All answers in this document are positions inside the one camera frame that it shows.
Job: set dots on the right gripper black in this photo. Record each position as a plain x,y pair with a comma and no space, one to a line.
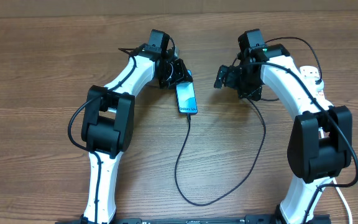
255,93

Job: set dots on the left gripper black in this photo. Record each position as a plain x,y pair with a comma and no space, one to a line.
179,73

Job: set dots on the blue Galaxy smartphone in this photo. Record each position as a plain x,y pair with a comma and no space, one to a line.
186,99

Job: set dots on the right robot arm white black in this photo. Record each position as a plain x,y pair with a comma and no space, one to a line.
320,141

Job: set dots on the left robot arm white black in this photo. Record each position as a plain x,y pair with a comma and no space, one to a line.
108,122

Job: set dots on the white charger plug adapter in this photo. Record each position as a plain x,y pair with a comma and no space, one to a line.
317,83

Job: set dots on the white power strip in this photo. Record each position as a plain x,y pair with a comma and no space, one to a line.
311,76

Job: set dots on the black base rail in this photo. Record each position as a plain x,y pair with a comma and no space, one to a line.
191,220

